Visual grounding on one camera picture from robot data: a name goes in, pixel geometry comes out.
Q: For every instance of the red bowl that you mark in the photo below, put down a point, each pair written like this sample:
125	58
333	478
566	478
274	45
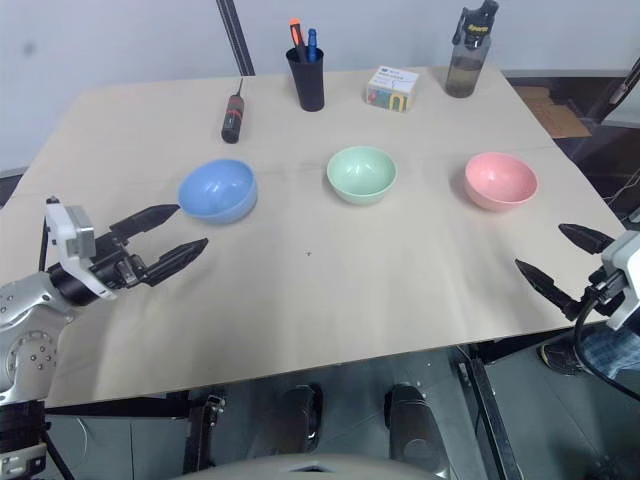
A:
500	182

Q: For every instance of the black table frame leg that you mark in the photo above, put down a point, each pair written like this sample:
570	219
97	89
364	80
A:
200	435

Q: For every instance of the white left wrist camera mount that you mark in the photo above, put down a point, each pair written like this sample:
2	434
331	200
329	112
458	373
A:
70	235

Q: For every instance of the beige paper table cover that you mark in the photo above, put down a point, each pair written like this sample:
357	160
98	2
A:
320	300

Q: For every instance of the dark translucent water bottle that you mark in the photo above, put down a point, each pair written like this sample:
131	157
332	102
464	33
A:
465	65

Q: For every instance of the black and yellow shoe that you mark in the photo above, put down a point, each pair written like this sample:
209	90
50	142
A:
560	357

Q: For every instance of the dark rounded robot foot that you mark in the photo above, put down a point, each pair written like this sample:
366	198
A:
412	425

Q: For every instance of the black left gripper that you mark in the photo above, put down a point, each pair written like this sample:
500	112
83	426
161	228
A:
115	260

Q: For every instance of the white printed cardboard box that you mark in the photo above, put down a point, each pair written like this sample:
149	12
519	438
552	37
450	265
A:
392	90

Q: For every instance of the black pen cup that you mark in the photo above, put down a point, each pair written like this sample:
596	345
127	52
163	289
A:
307	80

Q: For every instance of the orange and black tool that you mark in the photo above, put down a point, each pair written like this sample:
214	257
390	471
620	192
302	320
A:
297	37

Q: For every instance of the black screwdriver with red bands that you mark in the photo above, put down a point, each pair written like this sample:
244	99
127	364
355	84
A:
233	117

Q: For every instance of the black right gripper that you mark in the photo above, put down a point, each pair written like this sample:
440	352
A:
605	292

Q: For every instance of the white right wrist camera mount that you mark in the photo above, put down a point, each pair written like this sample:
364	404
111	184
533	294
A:
622	250

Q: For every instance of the green bowl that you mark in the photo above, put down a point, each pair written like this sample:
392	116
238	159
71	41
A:
361	175

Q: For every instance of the brown cardboard sheet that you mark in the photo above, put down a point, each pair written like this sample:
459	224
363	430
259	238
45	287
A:
555	110

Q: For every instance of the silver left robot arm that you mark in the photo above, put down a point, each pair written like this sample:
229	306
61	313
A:
25	310

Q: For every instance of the black aluminium rail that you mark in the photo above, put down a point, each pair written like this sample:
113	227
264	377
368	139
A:
237	35

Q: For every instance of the black table frame bar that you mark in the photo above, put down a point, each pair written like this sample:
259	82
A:
492	420

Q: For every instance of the blue bowl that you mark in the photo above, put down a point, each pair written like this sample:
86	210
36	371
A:
220	192

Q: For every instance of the plaid trouser leg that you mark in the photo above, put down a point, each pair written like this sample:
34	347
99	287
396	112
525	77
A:
612	352

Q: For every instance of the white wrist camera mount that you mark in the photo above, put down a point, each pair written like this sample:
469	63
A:
70	235
622	250

